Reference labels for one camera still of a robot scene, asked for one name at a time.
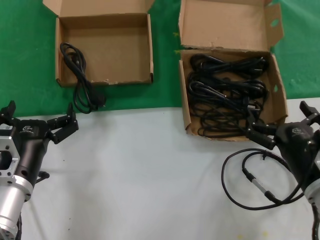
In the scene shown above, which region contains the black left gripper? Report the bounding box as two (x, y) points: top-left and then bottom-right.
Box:
(0, 100), (80, 186)

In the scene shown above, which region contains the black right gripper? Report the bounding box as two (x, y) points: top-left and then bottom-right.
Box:
(245, 100), (320, 193)

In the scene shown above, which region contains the black power cable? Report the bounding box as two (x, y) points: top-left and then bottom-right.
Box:
(190, 53), (270, 76)
(188, 99), (266, 139)
(187, 76), (270, 111)
(59, 41), (107, 115)

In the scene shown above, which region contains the empty brown cardboard box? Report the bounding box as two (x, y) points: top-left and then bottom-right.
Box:
(42, 0), (156, 88)

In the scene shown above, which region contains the green table mat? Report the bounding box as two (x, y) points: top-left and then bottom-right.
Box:
(0, 0), (320, 117)

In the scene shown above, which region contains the silver left wrist bracket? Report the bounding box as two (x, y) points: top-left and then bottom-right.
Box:
(0, 128), (21, 187)

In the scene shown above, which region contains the black left gripper cable plug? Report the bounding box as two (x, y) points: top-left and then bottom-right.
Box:
(36, 169), (51, 184)

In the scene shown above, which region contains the black looped cable silver connector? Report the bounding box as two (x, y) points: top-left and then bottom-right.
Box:
(221, 148), (310, 211)

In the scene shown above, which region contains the dark right arm cable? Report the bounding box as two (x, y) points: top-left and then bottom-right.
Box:
(310, 204), (320, 240)

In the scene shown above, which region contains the black left arm cable bundle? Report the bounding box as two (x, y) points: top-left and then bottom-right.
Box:
(14, 214), (25, 240)

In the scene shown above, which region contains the brown cardboard box with cables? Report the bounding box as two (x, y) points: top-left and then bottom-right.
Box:
(177, 0), (289, 143)

